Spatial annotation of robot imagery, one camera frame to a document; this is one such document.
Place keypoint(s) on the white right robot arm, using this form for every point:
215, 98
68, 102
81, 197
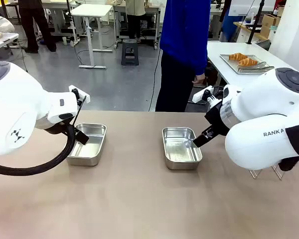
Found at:
264, 124

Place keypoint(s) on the black tripod pole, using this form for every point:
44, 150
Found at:
254, 22

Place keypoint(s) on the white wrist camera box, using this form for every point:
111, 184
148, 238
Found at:
201, 95
81, 95

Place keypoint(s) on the person's left hand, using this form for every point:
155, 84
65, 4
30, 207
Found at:
198, 79

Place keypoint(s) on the white side table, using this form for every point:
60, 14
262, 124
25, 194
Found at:
219, 49

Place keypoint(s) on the white standing desk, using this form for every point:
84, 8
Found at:
92, 11

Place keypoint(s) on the person in black clothes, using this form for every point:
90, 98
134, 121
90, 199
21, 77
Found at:
33, 25

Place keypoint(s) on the silver baking tray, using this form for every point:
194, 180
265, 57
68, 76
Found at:
229, 61

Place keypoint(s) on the white rounded appliance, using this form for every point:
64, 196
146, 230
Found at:
1, 23

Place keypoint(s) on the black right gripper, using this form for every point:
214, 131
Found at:
216, 119

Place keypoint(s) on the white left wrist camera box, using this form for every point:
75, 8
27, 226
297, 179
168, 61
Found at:
81, 95

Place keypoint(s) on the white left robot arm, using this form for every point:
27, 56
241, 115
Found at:
20, 107

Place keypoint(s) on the cardboard box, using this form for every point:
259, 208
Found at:
269, 23

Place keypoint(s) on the grey step stool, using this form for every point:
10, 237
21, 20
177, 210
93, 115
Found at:
130, 52

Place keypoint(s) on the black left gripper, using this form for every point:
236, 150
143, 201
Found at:
62, 129

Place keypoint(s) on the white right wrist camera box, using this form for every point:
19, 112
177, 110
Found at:
201, 95

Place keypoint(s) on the person in blue hoodie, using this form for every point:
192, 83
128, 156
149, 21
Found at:
182, 37

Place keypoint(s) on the white table with bread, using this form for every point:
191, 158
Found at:
0, 42

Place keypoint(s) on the person in beige jacket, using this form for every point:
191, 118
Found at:
135, 17

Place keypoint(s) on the wooden workbench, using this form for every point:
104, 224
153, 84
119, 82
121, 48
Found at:
246, 26

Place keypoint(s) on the person's left forearm blue sleeve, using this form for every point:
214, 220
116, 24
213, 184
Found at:
199, 57

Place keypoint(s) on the metal tongs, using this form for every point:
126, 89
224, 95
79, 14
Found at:
257, 66

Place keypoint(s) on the steel rectangular container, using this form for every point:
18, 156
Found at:
89, 149
179, 149

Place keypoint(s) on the golden croissant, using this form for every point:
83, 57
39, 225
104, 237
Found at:
237, 56
248, 62

